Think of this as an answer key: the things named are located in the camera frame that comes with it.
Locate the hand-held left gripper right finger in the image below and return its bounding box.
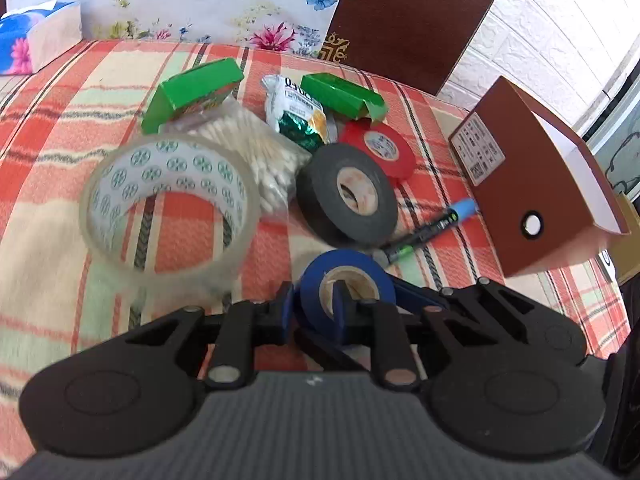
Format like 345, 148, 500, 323
332, 282, 496, 391

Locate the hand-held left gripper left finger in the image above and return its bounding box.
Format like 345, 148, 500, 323
125, 280, 297, 388

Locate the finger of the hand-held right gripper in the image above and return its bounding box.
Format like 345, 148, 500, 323
295, 327, 373, 374
387, 275, 541, 341

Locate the blue electrical tape roll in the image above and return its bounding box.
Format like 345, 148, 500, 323
295, 249, 398, 341

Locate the brown cardboard box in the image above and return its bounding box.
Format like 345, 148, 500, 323
448, 76, 632, 279

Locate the red electrical tape roll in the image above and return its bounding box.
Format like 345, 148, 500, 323
338, 120, 417, 184

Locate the black marker blue cap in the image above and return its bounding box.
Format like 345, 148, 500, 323
375, 198, 479, 266

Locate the black electrical tape roll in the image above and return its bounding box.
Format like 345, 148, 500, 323
296, 143, 399, 248

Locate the bag of cotton swabs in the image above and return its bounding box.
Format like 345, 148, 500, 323
165, 104, 312, 217

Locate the white green snack packet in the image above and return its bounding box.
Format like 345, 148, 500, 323
262, 74, 334, 154

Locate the clear packing tape roll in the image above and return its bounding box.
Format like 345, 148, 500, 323
80, 132, 262, 292

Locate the green cardboard box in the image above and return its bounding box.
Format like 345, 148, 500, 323
141, 58, 244, 134
300, 73, 389, 125

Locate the brown wooden headboard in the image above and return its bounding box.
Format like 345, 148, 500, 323
325, 0, 499, 96

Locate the plaid blanket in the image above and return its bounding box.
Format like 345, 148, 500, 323
0, 39, 632, 471

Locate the blue tissue pack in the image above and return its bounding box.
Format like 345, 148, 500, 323
0, 1, 83, 76

